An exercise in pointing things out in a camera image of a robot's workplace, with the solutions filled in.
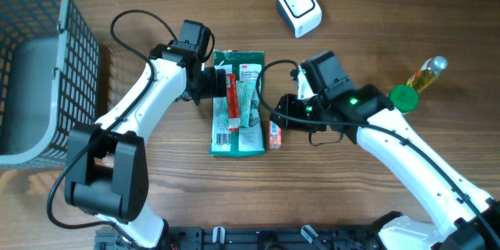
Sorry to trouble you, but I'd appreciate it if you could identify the red sachet packet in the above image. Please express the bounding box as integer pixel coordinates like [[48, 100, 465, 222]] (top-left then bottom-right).
[[226, 73, 241, 132]]

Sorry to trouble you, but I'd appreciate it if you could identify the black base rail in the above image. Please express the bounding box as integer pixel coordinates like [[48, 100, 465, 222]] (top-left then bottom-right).
[[93, 224, 391, 250]]

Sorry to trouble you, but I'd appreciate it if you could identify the green 3M gloves package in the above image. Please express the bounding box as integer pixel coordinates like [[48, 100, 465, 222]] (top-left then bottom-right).
[[209, 51, 266, 158]]

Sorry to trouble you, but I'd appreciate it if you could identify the yellow liquid clear bottle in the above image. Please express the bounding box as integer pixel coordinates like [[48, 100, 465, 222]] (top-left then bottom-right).
[[406, 56, 448, 94]]

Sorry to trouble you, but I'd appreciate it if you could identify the right black camera cable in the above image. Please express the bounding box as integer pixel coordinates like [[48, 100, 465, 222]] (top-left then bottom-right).
[[255, 59, 500, 243]]

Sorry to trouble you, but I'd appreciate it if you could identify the black camera cable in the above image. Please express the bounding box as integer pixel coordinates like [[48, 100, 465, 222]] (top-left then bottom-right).
[[255, 59, 500, 243], [45, 9, 216, 230]]

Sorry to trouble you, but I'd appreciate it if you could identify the white barcode scanner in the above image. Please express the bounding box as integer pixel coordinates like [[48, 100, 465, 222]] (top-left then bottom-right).
[[276, 0, 323, 38]]

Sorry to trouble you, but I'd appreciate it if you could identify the pale green wipes packet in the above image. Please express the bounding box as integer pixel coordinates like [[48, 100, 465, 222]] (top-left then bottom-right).
[[237, 81, 260, 128]]

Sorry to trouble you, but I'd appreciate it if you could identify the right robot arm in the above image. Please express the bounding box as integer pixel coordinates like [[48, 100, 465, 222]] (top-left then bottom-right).
[[270, 51, 499, 249]]

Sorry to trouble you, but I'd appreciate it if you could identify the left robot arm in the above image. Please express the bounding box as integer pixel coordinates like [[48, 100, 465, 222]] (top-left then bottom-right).
[[56, 20, 226, 249]]

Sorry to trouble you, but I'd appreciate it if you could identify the left black camera cable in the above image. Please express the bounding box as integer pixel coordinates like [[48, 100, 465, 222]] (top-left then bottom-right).
[[45, 9, 216, 230]]

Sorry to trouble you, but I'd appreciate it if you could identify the green lid white jar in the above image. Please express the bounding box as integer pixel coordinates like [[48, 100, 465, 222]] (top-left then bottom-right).
[[387, 84, 419, 114]]

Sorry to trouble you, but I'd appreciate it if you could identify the grey plastic mesh basket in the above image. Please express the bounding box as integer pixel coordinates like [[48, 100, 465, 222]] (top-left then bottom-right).
[[1, 0, 101, 169]]

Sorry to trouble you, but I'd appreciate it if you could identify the orange Kleenex tissue pack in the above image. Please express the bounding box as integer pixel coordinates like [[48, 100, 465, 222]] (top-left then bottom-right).
[[269, 121, 282, 149]]

